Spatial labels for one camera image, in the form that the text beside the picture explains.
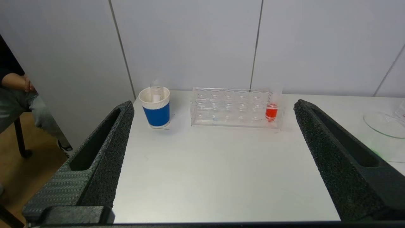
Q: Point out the clear acrylic test tube rack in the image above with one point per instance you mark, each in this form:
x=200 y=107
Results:
x=231 y=110

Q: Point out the test tube with red liquid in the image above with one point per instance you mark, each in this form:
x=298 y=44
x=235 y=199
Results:
x=271 y=112

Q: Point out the clear glass beaker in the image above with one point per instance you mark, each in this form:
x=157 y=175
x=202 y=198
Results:
x=386 y=125

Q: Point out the test tube with blue liquid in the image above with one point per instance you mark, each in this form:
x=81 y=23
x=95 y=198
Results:
x=156 y=93

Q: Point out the seated person in grey trousers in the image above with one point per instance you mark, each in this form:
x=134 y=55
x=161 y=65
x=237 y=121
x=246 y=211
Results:
x=15 y=101

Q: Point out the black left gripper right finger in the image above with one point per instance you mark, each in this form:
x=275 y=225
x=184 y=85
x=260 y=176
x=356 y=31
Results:
x=348 y=171

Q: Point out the blue white paper cup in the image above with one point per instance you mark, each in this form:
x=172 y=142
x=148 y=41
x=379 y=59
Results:
x=156 y=115

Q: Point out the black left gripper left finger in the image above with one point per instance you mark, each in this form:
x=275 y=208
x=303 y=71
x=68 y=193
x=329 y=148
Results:
x=95 y=177

